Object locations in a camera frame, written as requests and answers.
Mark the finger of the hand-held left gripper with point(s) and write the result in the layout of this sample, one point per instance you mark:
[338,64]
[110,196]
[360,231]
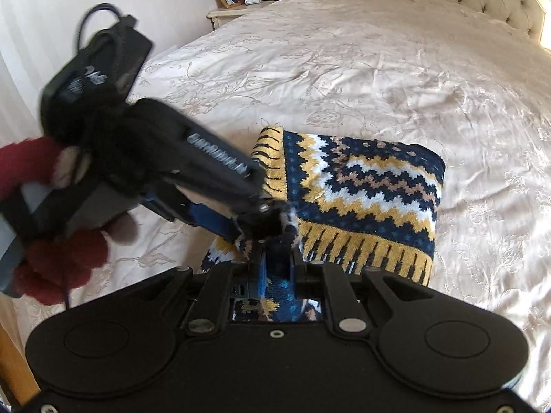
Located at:
[211,220]
[263,221]

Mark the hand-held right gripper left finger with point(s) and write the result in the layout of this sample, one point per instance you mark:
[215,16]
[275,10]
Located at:
[261,277]

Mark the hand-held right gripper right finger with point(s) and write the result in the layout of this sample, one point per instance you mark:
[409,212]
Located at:
[294,282]

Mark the navy yellow patterned knit sweater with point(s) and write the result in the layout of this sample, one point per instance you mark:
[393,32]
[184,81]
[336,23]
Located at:
[366,189]

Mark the person's left hand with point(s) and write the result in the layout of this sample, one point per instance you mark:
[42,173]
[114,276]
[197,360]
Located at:
[60,266]

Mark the white curtain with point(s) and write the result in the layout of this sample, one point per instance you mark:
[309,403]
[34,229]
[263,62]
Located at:
[30,43]

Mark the white nightstand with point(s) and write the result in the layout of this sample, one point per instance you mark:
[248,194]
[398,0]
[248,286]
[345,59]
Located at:
[232,13]

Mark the cream embroidered bedspread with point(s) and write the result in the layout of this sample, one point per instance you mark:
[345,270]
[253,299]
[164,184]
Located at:
[366,73]

